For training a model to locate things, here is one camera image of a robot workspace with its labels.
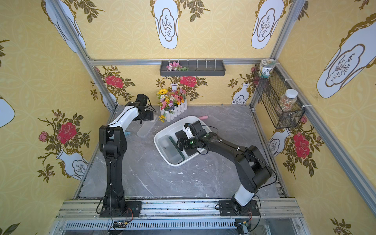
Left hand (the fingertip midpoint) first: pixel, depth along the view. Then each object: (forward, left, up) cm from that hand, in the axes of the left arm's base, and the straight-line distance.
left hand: (139, 116), depth 103 cm
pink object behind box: (+4, -47, -7) cm, 48 cm away
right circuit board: (-65, -61, -11) cm, 89 cm away
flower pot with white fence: (+6, -24, +7) cm, 26 cm away
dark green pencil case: (-29, -27, -4) cm, 40 cm away
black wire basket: (+9, -91, +14) cm, 93 cm away
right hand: (-22, -32, +2) cm, 39 cm away
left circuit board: (-61, +1, -11) cm, 62 cm away
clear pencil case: (-24, -23, -4) cm, 34 cm away
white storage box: (-10, -22, -4) cm, 25 cm away
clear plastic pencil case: (-5, -4, -7) cm, 10 cm away
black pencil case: (-24, -36, -8) cm, 44 cm away
